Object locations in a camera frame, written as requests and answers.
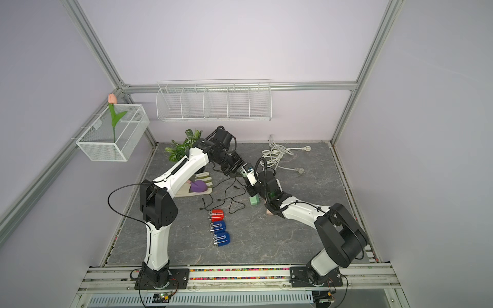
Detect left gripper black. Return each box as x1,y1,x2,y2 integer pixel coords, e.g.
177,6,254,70
213,150,249,178

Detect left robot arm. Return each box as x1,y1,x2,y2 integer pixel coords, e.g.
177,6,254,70
135,126,240,289

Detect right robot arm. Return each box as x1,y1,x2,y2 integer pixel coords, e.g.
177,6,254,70
241,158,369,286

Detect red electric shaver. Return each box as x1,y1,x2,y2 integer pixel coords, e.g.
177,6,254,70
208,209,224,222

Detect green charger cube lower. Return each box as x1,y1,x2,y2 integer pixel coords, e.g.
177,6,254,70
249,195,260,206

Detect cream hand-shaped holder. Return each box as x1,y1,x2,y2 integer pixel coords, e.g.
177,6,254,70
175,172,213,198

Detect potted green plant black vase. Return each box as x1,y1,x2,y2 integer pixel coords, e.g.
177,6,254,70
164,129,202,162

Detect pink artificial tulip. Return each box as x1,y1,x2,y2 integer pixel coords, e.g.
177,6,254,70
108,94,127,142

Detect white power cord bundle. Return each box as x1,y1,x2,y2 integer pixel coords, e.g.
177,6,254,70
260,135,312,178

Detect long white wire shelf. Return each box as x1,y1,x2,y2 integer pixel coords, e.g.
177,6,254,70
155,79,272,121

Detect white wire basket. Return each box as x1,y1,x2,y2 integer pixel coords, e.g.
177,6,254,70
76,103,150,162

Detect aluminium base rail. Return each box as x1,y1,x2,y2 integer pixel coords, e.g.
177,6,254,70
78,263,401,293

